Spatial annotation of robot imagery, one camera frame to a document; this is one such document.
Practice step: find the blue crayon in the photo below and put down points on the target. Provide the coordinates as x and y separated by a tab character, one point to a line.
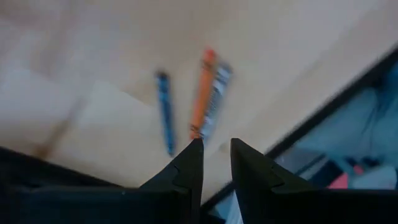
164	109

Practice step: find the pink red object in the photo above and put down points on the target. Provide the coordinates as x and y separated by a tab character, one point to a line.
342	180

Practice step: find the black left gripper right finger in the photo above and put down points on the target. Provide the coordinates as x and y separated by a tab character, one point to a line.
258	186

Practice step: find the black aluminium table frame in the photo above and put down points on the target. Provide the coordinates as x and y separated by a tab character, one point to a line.
311	122

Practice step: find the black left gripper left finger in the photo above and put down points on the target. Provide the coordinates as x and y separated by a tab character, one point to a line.
186	186

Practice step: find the grey crayon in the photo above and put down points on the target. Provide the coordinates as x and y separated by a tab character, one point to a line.
217	96

